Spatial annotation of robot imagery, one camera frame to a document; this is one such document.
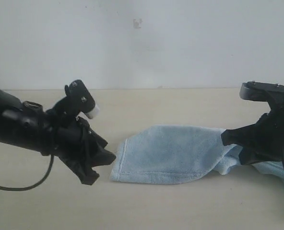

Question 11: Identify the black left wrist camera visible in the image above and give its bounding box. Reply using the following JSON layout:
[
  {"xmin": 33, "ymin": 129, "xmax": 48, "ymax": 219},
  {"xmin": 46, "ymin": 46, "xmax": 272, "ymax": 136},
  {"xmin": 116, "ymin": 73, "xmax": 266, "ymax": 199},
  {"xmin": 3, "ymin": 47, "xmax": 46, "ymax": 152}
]
[{"xmin": 53, "ymin": 80, "xmax": 99, "ymax": 119}]

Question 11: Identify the light blue fleece towel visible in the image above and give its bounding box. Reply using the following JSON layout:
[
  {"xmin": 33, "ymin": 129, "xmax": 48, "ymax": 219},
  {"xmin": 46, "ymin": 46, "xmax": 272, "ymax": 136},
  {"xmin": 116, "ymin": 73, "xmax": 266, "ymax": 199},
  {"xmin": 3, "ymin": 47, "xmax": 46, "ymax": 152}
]
[{"xmin": 108, "ymin": 124, "xmax": 284, "ymax": 199}]

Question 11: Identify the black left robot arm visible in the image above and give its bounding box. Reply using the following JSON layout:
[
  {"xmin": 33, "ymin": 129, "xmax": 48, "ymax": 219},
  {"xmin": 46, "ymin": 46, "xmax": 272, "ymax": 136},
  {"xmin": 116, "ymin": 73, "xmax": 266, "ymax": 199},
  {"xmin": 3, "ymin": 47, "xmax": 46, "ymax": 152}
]
[{"xmin": 0, "ymin": 80, "xmax": 116, "ymax": 185}]

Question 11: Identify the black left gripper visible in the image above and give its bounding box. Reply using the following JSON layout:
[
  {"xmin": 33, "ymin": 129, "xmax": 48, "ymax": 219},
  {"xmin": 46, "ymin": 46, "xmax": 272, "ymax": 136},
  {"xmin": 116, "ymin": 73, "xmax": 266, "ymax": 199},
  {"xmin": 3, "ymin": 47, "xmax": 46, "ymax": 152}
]
[{"xmin": 40, "ymin": 109, "xmax": 116, "ymax": 185}]

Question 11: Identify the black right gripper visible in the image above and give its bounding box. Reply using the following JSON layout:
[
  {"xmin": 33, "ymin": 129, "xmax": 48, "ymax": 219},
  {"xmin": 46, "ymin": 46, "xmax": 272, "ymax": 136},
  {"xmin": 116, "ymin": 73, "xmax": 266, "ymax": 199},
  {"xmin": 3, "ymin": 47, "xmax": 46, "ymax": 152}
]
[{"xmin": 221, "ymin": 112, "xmax": 284, "ymax": 165}]

